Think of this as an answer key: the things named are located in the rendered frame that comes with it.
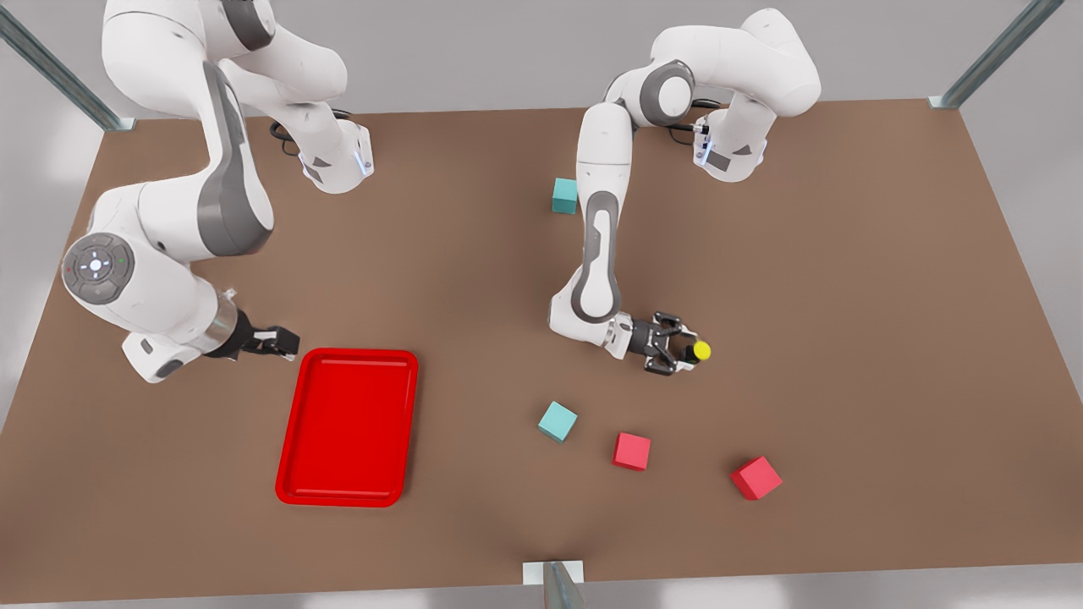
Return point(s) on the small yellow object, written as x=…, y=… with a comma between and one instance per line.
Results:
x=702, y=350

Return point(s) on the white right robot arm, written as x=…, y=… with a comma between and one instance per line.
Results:
x=161, y=220

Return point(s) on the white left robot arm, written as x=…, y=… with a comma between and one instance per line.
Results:
x=605, y=178

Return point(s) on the red cube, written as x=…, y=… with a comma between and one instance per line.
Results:
x=632, y=451
x=755, y=478

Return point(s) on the teal cube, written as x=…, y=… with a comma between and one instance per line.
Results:
x=557, y=421
x=564, y=195

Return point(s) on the red rectangular tray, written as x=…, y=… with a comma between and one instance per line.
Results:
x=349, y=427

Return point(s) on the silver frame post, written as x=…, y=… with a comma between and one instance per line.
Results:
x=998, y=52
x=558, y=584
x=59, y=76

